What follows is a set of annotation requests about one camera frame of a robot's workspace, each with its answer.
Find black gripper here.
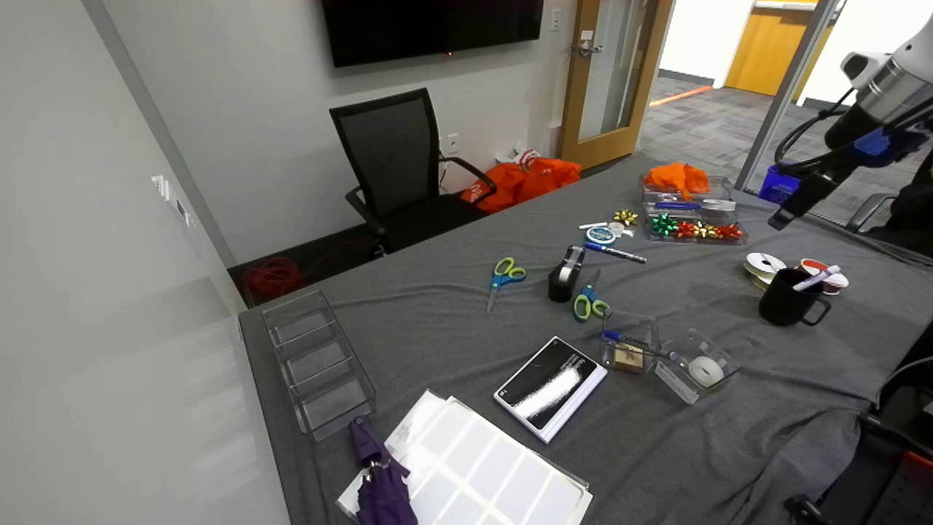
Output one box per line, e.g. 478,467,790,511
767,157,861,233

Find dark sleeved person forearm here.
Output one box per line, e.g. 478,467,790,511
889,173,933,256

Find black mug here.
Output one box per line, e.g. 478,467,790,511
755,265,834,329

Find blue bin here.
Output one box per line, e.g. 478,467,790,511
759,164,806,206

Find red and white ribbon spool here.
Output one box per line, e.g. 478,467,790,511
796,255,853,295

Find long clear bow box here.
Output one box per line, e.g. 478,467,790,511
646,212,751,249

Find crumpled orange cloth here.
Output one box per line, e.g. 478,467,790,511
643,160,716,202

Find clear box under orange cloth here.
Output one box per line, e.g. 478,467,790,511
643,189,713,220

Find blue pen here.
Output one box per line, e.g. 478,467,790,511
580,238,652,265

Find clear box with white roll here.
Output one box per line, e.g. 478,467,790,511
652,333,740,408

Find blue and white ribbon roll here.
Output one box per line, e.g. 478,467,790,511
577,220,637,249

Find small box with brown item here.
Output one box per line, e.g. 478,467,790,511
609,342,652,377

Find wooden door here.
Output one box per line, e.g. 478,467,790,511
557,0,676,173

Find orange bag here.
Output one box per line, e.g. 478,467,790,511
461,154,587,215

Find grey tablecloth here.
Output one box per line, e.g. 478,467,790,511
238,154,933,525

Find black mesh office chair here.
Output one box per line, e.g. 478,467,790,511
326,85,501,256

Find purple cloth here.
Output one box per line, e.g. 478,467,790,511
348,415,420,525

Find clear plastic tray organizer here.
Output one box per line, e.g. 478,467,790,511
261,295,380,443

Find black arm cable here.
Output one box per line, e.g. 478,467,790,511
773,85,863,185

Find silver glass partition frame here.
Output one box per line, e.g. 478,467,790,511
736,0,845,192

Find green blue handled scissors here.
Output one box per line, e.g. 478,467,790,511
481,255,532,314
568,271,612,326

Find black wall television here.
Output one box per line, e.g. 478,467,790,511
318,0,548,69

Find red cable coil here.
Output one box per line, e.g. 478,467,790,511
242,256,310,306

